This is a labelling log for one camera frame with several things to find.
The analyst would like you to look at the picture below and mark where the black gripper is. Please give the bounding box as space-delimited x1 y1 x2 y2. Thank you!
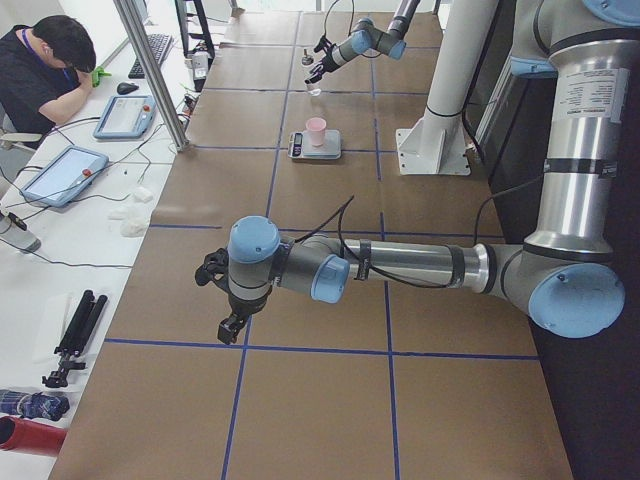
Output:
217 292 270 344
305 55 334 84

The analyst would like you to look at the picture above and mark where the clear glass sauce bottle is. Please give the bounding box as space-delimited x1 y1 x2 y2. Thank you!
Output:
299 49 323 98

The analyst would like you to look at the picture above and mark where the pink plastic cup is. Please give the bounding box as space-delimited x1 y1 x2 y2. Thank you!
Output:
305 117 327 147

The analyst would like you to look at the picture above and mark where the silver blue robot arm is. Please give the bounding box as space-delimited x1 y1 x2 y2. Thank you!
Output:
304 0 420 86
197 1 639 344

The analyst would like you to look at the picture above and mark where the silver digital kitchen scale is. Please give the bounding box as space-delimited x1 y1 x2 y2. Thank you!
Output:
287 129 342 160

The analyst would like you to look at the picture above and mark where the crumpled white tissue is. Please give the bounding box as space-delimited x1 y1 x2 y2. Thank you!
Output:
107 186 154 238

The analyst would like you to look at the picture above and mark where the black folded tripod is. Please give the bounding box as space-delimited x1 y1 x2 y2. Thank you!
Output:
42 290 108 388

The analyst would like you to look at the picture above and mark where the black keyboard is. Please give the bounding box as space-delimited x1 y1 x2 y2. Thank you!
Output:
127 33 174 80

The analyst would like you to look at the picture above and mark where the black computer mouse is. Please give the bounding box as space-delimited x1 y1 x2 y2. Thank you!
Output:
116 82 139 95

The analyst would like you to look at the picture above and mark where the far blue teach pendant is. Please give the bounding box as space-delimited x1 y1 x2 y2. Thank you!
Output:
93 95 156 140

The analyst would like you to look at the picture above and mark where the blue teach pendant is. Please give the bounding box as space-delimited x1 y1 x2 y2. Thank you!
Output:
93 95 156 140
20 146 109 208

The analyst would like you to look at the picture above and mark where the near blue teach pendant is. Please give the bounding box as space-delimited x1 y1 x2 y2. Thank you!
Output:
20 146 109 208

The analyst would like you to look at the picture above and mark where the grey handheld device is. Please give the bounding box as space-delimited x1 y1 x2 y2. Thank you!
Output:
0 210 41 253

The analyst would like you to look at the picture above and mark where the red cylinder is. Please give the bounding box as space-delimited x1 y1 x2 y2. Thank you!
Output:
1 416 67 457

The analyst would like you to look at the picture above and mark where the seated person in black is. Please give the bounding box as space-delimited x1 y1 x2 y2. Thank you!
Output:
1 15 96 135

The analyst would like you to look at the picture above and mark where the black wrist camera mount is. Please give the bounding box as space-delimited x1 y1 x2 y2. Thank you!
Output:
313 34 334 56
195 248 229 291

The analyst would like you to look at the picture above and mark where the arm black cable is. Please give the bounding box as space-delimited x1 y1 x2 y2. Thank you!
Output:
294 172 551 290
322 0 357 46

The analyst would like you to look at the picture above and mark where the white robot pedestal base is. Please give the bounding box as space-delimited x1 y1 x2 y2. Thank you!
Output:
396 0 499 176

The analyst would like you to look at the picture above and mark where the aluminium frame post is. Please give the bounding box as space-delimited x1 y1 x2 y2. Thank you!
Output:
113 0 189 152

